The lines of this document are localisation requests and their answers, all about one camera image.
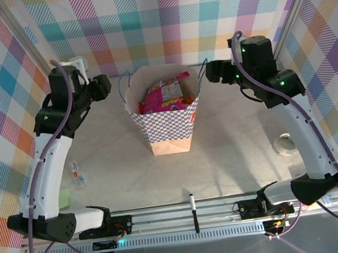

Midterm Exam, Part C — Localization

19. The blue checkered paper bag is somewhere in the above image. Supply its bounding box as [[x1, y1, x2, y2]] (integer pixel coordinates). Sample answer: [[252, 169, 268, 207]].
[[115, 58, 218, 160]]

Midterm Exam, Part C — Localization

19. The slotted grey cable duct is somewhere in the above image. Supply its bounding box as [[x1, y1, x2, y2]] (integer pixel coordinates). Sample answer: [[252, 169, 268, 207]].
[[33, 218, 291, 253]]

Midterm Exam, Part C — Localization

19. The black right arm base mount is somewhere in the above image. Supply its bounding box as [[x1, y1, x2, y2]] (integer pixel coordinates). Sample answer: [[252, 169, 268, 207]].
[[232, 194, 296, 221]]

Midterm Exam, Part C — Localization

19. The clear plastic packet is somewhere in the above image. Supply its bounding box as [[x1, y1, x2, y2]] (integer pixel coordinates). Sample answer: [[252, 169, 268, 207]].
[[68, 160, 88, 190]]

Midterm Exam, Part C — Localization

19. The masking tape roll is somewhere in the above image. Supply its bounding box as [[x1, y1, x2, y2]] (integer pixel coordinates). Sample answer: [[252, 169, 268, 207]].
[[272, 132, 297, 158]]

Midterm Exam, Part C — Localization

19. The small controller board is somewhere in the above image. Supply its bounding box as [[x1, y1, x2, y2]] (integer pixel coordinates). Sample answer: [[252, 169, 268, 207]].
[[263, 217, 292, 233], [91, 238, 119, 253]]

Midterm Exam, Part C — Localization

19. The aluminium corner frame post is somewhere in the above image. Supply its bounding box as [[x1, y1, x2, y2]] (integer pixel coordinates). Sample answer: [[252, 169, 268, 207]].
[[0, 0, 56, 88], [263, 0, 331, 61]]

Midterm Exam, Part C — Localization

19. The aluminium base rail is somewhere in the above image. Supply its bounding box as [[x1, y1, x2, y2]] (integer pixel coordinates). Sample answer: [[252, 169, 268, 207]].
[[18, 185, 338, 249]]

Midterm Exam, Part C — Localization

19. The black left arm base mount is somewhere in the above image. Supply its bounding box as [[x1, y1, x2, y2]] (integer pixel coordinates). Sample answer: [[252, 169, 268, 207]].
[[77, 214, 135, 241]]

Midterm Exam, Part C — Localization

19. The black marker pen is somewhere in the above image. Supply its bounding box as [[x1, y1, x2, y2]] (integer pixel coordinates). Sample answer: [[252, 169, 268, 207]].
[[188, 192, 201, 234]]

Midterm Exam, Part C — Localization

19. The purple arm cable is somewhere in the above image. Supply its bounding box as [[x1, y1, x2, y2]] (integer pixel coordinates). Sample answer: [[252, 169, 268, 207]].
[[229, 19, 338, 243], [5, 56, 103, 253]]

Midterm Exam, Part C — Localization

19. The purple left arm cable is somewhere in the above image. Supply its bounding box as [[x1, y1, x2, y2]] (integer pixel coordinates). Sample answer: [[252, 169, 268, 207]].
[[5, 56, 103, 253]]

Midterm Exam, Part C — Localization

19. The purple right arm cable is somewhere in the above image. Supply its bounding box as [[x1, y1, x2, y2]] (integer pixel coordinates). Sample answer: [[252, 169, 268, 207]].
[[229, 19, 338, 243]]

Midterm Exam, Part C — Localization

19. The pink snack bag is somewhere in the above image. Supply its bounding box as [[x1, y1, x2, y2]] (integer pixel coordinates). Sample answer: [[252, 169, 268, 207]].
[[135, 71, 194, 116]]

